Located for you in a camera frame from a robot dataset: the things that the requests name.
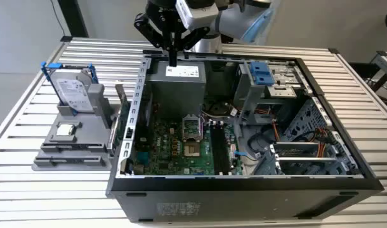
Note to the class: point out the grey power supply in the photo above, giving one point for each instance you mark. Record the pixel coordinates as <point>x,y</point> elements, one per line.
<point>178,95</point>

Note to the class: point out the green motherboard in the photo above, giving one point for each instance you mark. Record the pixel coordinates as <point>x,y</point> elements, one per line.
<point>162,154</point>

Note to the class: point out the black upright post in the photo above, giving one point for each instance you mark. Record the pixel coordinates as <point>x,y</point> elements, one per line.
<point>74,19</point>

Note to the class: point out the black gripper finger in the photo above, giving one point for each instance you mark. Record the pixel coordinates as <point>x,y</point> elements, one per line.
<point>148,32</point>
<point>194,38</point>

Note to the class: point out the teal expansion slot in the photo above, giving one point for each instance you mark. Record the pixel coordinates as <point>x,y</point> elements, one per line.
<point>143,158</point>

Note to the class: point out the black RAM slot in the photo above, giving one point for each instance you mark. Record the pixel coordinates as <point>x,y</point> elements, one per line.
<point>216,147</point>
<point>224,152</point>

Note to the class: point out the silver drive bay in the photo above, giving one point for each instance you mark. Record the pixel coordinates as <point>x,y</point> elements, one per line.
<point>286,78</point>

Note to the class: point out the blue drive bay latch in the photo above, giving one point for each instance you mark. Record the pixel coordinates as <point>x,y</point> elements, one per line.
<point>262,72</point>

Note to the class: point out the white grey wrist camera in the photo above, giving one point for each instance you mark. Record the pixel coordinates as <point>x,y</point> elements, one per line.
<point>196,14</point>

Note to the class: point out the black PC case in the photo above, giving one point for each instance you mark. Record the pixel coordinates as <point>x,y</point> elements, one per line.
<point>212,204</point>

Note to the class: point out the blue disk carrier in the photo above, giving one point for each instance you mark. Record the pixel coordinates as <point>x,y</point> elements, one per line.
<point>54,65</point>

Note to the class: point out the black CPU cooler fan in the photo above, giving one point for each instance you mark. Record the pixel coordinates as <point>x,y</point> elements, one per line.
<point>219,108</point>

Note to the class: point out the silver hard disk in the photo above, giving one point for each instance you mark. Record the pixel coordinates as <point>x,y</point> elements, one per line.
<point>70,90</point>

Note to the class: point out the silver CPU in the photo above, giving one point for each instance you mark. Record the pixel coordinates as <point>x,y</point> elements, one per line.
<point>64,129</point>

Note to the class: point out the neighbouring metal table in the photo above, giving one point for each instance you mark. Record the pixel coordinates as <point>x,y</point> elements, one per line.
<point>384,61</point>

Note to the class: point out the green graphics card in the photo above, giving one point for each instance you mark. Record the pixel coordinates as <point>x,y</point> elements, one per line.
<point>124,114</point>

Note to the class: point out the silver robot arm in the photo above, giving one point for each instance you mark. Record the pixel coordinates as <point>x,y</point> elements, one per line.
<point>235,21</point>

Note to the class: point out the CPU socket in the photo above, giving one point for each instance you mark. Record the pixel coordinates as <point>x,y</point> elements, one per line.
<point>192,149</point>

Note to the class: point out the grey parts rack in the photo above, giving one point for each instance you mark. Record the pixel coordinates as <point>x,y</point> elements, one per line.
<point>86,133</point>

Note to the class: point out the perforated metal panel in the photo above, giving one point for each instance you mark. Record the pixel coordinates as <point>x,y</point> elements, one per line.
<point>307,118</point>

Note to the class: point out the grey disk bay cage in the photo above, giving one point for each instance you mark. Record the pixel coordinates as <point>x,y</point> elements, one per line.
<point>307,156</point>

